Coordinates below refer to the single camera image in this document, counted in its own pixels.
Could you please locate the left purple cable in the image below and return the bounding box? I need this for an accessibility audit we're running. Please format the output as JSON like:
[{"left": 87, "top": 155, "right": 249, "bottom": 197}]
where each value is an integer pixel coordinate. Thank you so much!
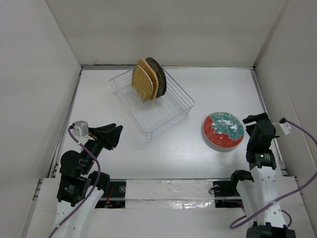
[{"left": 47, "top": 125, "right": 101, "bottom": 238}]

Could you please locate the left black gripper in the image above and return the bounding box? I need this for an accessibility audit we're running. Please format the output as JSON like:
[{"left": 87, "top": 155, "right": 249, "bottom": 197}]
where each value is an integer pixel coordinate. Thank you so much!
[{"left": 81, "top": 122, "right": 122, "bottom": 173}]

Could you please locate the grey rimmed cream plate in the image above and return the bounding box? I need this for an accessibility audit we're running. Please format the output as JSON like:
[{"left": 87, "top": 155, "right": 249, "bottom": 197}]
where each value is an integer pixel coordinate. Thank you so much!
[{"left": 145, "top": 57, "right": 168, "bottom": 96}]

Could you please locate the red teal floral plate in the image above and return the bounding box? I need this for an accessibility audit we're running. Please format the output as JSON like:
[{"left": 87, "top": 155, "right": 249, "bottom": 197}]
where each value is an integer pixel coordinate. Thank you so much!
[{"left": 203, "top": 112, "right": 245, "bottom": 149}]

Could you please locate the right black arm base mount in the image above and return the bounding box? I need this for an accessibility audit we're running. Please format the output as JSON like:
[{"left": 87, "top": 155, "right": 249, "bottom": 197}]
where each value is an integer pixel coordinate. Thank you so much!
[{"left": 209, "top": 170, "right": 254, "bottom": 209}]

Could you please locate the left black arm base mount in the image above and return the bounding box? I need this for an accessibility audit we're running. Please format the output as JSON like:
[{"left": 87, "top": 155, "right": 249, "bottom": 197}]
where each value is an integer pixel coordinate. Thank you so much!
[{"left": 95, "top": 179, "right": 127, "bottom": 209}]

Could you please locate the white wire dish rack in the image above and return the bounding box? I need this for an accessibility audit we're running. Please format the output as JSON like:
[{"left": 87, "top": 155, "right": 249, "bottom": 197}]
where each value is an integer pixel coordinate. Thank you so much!
[{"left": 109, "top": 68, "right": 195, "bottom": 139}]

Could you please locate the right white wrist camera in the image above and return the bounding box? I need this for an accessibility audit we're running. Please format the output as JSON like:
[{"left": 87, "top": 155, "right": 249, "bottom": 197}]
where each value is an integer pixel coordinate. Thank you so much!
[{"left": 272, "top": 118, "right": 292, "bottom": 137}]

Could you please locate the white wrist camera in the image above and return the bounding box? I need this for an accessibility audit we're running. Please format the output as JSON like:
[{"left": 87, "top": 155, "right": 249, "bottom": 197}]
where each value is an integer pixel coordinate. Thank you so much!
[
  {"left": 272, "top": 118, "right": 292, "bottom": 137},
  {"left": 70, "top": 120, "right": 89, "bottom": 138}
]

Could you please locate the yellow woven green-rimmed tray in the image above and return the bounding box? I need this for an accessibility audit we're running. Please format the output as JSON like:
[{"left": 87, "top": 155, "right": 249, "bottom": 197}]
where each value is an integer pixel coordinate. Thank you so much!
[{"left": 131, "top": 65, "right": 153, "bottom": 102}]

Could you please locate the orange woven square tray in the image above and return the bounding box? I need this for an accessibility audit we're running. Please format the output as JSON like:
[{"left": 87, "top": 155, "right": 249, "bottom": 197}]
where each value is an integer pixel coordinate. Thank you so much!
[{"left": 138, "top": 59, "right": 159, "bottom": 100}]

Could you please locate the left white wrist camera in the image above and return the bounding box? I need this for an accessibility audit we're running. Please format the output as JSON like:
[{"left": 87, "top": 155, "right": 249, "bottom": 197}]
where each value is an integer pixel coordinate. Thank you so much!
[{"left": 70, "top": 120, "right": 89, "bottom": 138}]

